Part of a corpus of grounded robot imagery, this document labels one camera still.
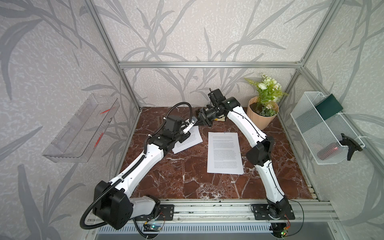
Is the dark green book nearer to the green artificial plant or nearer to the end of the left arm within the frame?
the green artificial plant

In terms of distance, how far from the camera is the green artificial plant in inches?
35.7

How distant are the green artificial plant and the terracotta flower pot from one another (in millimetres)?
11

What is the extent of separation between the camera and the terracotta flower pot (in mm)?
956
